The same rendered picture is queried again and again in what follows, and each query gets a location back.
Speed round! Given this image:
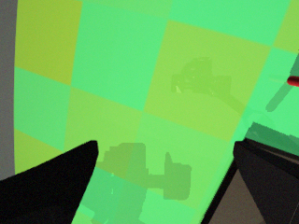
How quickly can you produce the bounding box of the dark red peg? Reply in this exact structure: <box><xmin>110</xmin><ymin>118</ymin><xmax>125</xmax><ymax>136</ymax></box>
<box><xmin>287</xmin><ymin>76</ymin><xmax>299</xmax><ymax>87</ymax></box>

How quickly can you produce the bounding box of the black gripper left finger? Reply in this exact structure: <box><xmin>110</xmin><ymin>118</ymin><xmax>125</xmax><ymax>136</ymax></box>
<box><xmin>0</xmin><ymin>140</ymin><xmax>99</xmax><ymax>224</ymax></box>

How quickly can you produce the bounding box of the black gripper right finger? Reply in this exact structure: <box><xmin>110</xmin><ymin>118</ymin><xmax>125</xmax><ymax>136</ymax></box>
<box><xmin>233</xmin><ymin>141</ymin><xmax>299</xmax><ymax>224</ymax></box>

